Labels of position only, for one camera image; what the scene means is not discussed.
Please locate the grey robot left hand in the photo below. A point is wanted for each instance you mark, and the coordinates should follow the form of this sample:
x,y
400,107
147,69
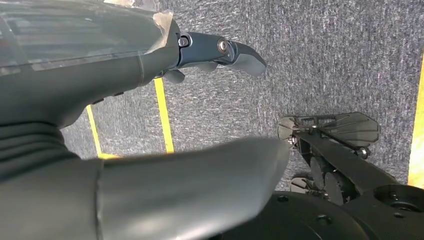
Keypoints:
x,y
66,86

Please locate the clear plastic wrap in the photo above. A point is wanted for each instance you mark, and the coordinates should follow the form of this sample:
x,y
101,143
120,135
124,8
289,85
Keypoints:
x,y
82,33

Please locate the yellow floor tape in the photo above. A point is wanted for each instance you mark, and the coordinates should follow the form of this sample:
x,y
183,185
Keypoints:
x,y
416,149
164,116

